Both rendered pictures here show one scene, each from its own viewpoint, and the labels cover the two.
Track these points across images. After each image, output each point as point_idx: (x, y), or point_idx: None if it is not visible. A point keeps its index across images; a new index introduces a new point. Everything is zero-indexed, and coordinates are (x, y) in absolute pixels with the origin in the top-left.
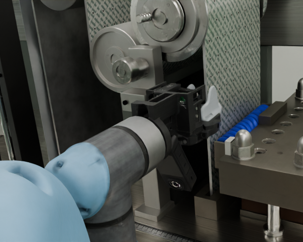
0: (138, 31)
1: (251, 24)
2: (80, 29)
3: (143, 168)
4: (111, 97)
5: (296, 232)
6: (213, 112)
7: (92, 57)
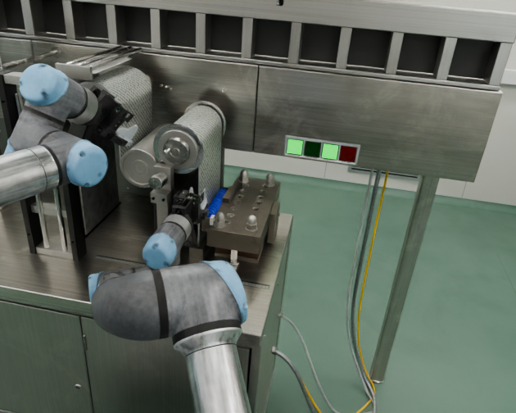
0: (158, 154)
1: (218, 142)
2: (96, 133)
3: (184, 241)
4: (111, 178)
5: (245, 262)
6: (204, 203)
7: (122, 165)
